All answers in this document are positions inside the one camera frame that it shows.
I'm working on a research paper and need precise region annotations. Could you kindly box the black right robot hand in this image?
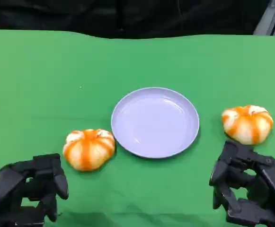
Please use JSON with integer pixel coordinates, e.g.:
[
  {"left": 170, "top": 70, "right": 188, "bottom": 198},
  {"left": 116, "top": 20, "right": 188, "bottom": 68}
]
[{"left": 209, "top": 140, "right": 275, "bottom": 227}]

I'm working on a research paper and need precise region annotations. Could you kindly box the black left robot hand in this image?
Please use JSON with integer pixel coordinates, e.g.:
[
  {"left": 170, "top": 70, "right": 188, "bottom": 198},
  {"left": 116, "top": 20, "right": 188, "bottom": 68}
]
[{"left": 0, "top": 153, "right": 70, "bottom": 227}]

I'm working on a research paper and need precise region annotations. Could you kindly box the orange and white bread roll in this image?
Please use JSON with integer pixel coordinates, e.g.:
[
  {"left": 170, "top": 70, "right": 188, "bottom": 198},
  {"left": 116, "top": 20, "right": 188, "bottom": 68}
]
[
  {"left": 221, "top": 105, "right": 275, "bottom": 146},
  {"left": 62, "top": 129, "right": 116, "bottom": 172}
]

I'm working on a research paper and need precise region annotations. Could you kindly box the lilac plate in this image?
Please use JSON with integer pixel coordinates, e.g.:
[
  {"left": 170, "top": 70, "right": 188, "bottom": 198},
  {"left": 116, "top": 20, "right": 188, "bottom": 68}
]
[{"left": 110, "top": 87, "right": 200, "bottom": 159}]

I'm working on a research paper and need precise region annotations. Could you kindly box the black backdrop curtain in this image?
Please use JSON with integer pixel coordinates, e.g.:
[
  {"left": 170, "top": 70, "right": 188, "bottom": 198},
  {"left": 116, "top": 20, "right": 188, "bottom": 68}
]
[{"left": 0, "top": 0, "right": 270, "bottom": 40}]

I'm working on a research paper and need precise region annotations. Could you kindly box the grey metal frame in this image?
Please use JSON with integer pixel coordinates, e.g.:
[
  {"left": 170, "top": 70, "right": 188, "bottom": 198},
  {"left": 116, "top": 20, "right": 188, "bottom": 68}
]
[{"left": 253, "top": 0, "right": 275, "bottom": 36}]

